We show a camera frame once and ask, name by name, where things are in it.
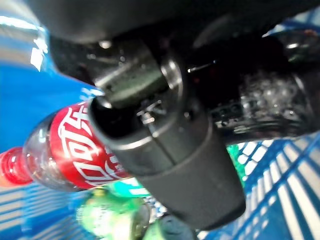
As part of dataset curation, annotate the blue plastic shopping basket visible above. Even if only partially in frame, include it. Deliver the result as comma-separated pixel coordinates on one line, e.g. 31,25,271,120
0,0,320,240

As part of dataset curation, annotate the green soda bottle yellow cap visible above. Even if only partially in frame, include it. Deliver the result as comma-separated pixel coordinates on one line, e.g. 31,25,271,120
225,144,249,183
74,178,154,240

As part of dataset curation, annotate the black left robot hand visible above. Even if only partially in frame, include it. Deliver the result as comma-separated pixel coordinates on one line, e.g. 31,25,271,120
143,214,199,240

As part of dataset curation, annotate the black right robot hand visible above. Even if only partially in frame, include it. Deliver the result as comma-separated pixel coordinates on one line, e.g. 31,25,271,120
24,0,320,231

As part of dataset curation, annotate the Coca-Cola bottle red label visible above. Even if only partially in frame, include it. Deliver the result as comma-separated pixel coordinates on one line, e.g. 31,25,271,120
0,32,316,193

